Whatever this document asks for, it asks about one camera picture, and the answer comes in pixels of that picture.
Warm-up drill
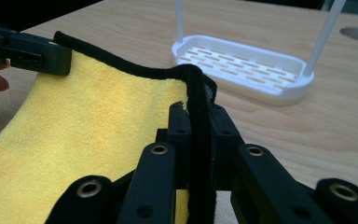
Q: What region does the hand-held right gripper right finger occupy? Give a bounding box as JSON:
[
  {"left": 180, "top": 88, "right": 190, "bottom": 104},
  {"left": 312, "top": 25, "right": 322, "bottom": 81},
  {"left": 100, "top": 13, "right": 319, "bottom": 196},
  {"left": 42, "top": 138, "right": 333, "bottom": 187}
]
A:
[{"left": 208, "top": 103, "right": 247, "bottom": 191}]

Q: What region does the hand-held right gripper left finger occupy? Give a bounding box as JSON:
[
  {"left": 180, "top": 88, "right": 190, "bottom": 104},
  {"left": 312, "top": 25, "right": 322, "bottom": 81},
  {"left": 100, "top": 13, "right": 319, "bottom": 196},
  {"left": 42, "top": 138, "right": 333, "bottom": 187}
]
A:
[{"left": 156, "top": 101, "right": 194, "bottom": 190}]

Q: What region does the white rack with slotted base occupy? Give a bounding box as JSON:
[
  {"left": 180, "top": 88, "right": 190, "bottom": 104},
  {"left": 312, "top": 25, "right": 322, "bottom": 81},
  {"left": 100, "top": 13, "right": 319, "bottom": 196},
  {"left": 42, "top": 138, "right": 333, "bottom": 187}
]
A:
[{"left": 171, "top": 0, "right": 348, "bottom": 105}]

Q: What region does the yellow and black cloth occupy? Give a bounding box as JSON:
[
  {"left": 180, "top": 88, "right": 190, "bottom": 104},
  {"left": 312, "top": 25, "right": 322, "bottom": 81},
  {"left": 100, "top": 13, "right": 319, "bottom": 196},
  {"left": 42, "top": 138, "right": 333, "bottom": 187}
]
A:
[{"left": 0, "top": 30, "right": 218, "bottom": 224}]

